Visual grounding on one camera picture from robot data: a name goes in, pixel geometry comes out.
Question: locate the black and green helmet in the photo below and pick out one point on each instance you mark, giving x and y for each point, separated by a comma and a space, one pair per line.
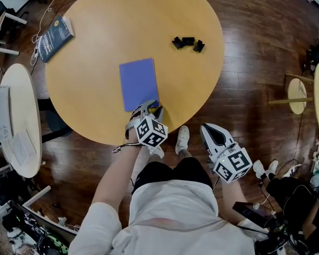
51, 244

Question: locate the dark hardcover book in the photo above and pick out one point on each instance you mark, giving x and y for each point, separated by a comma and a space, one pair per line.
54, 38

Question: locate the person's right white shoe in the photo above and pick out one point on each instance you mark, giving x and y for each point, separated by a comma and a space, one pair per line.
182, 138

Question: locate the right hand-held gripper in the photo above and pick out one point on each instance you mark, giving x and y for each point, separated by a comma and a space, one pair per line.
220, 147

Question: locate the small black clip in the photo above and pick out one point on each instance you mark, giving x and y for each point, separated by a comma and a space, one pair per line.
177, 42
199, 46
188, 41

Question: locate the person's black shorts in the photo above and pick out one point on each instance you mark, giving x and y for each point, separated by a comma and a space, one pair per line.
172, 174

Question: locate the flat white box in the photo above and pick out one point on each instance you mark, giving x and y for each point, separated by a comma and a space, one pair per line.
22, 147

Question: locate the blue notebook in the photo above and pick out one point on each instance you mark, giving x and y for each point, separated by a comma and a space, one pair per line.
138, 84

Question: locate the person's left forearm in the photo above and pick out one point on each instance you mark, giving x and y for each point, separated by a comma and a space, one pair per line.
114, 177

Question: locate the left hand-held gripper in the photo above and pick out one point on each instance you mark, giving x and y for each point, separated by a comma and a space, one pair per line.
151, 131

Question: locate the round white table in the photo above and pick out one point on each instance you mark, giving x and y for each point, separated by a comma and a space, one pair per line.
24, 102

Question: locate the black phone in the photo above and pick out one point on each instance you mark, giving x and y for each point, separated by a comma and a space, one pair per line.
252, 212

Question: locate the person's white shirt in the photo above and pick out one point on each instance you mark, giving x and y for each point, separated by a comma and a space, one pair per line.
172, 216

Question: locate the person's left white shoe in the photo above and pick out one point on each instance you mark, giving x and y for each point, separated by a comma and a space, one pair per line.
157, 151

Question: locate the dark desk with white frame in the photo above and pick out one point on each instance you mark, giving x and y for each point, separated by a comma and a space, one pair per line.
45, 219

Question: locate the person's right forearm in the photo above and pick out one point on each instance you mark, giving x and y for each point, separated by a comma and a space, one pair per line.
234, 195

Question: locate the small round wooden side table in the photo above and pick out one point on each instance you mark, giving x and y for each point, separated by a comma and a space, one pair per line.
297, 95

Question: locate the person's white shoe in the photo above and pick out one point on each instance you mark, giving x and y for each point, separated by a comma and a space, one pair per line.
157, 151
182, 138

